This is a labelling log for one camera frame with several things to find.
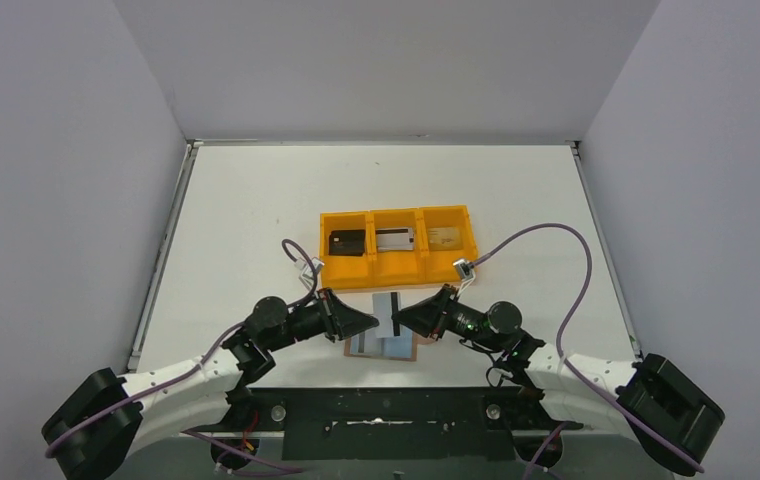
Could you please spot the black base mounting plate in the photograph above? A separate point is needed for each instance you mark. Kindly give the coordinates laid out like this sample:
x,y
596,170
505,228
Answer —
x,y
295,426

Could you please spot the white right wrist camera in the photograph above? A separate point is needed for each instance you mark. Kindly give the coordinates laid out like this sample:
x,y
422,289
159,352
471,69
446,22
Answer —
x,y
465,270

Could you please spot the yellow three-compartment plastic bin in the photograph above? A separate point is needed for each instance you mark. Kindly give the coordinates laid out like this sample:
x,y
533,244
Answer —
x,y
376,270

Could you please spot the tan leather card holder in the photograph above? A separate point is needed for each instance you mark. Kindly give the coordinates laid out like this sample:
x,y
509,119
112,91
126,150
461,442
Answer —
x,y
403,347

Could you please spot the silver card in bin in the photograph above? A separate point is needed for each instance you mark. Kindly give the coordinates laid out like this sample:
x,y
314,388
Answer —
x,y
395,239

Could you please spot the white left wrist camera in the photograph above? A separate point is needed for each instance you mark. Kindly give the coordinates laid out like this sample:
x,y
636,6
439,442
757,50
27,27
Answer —
x,y
309,274

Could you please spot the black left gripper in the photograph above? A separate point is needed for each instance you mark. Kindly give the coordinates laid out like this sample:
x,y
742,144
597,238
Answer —
x,y
329,315

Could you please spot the silver magnetic stripe card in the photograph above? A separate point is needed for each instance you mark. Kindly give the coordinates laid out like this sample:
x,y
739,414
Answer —
x,y
385,304

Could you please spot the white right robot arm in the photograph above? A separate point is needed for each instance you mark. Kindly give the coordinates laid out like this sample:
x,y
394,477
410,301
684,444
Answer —
x,y
650,401

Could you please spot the black card in bin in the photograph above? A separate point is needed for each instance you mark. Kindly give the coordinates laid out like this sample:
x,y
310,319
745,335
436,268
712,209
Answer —
x,y
350,243

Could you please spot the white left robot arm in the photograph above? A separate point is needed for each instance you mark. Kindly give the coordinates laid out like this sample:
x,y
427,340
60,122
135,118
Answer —
x,y
108,417

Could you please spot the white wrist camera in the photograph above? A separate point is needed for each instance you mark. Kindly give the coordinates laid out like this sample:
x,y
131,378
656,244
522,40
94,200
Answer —
x,y
309,274
465,270

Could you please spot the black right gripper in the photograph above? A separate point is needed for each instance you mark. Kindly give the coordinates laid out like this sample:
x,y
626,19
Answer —
x,y
428,316

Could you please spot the gold card in bin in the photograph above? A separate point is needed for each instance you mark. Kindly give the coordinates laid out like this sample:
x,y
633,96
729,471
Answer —
x,y
444,238

